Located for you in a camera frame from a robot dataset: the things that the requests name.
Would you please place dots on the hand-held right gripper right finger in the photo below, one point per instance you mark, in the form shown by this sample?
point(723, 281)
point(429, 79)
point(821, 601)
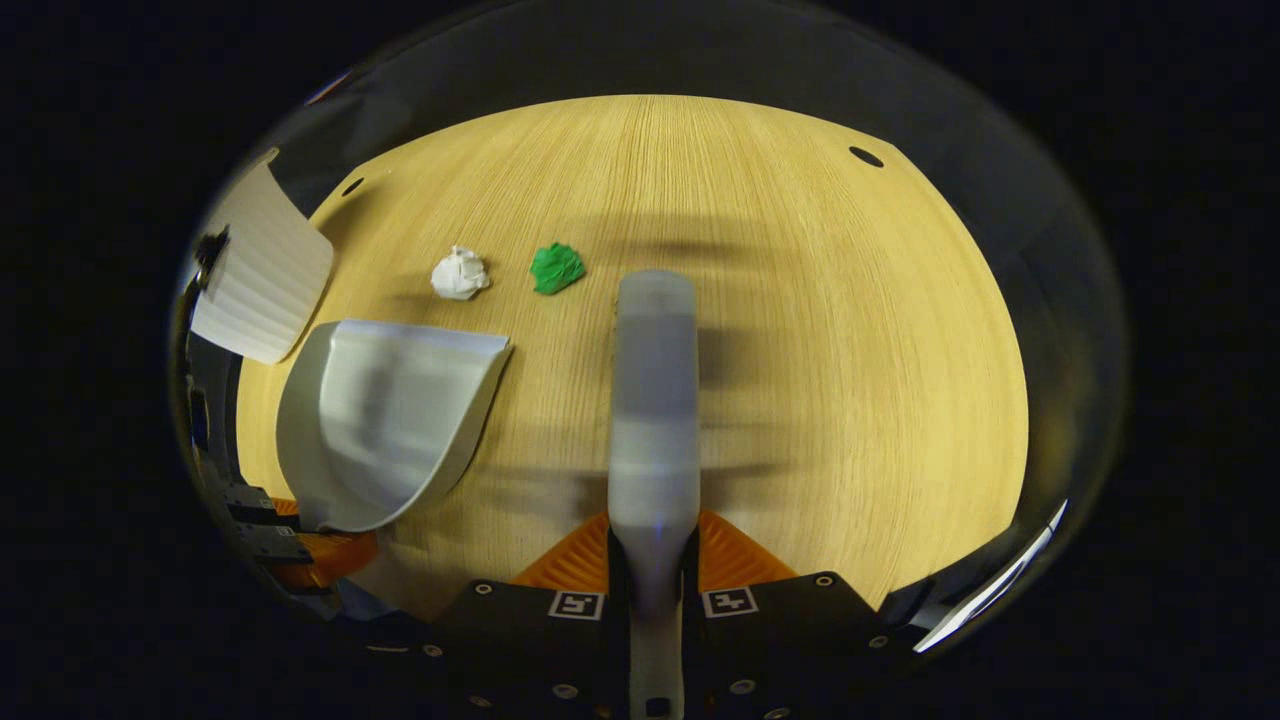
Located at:
point(770, 640)

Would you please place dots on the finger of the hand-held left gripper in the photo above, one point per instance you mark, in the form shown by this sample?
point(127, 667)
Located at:
point(275, 542)
point(255, 503)

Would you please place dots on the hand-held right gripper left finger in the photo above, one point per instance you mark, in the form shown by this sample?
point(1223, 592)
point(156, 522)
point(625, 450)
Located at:
point(560, 640)

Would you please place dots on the grey dustpan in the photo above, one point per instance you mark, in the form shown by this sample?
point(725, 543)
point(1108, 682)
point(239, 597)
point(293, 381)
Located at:
point(390, 420)

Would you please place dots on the white ribbed garbage bin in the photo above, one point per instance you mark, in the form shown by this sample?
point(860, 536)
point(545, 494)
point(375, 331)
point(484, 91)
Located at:
point(265, 270)

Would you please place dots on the small grey broom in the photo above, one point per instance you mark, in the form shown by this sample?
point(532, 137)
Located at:
point(655, 400)

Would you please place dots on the white paper ball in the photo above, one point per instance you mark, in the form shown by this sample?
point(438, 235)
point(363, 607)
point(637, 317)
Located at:
point(460, 273)

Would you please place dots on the green paper scrap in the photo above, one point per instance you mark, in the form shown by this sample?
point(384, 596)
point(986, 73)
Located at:
point(557, 268)

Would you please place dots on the wooden desktop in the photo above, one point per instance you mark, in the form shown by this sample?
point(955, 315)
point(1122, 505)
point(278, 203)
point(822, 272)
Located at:
point(820, 400)

